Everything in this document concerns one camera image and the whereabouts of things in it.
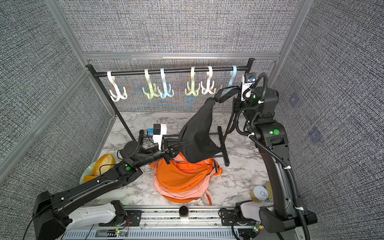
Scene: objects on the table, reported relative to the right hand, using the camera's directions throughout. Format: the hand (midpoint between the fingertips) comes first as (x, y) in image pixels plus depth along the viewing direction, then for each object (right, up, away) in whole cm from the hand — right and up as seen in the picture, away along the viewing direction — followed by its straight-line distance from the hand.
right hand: (243, 86), depth 58 cm
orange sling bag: (-25, -43, +25) cm, 56 cm away
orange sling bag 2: (-26, -55, +21) cm, 64 cm away
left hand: (-21, -22, -3) cm, 30 cm away
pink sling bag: (-27, -49, +15) cm, 58 cm away
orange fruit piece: (-77, -43, +23) cm, 91 cm away
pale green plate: (-79, -41, +26) cm, 92 cm away
